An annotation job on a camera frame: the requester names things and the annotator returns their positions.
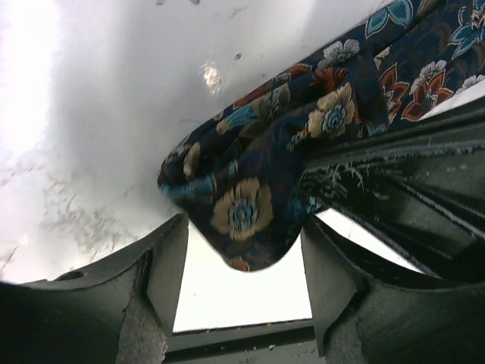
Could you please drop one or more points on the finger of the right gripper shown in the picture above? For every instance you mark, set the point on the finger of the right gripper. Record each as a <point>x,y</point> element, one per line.
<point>419,190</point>

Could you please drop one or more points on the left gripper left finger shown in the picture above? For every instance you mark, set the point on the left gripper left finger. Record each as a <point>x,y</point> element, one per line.
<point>120,309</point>

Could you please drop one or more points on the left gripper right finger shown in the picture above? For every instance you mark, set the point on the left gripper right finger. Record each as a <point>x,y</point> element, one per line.
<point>366,309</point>

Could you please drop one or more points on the floral navy necktie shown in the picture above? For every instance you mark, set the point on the floral navy necktie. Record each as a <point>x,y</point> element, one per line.
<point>237,176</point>

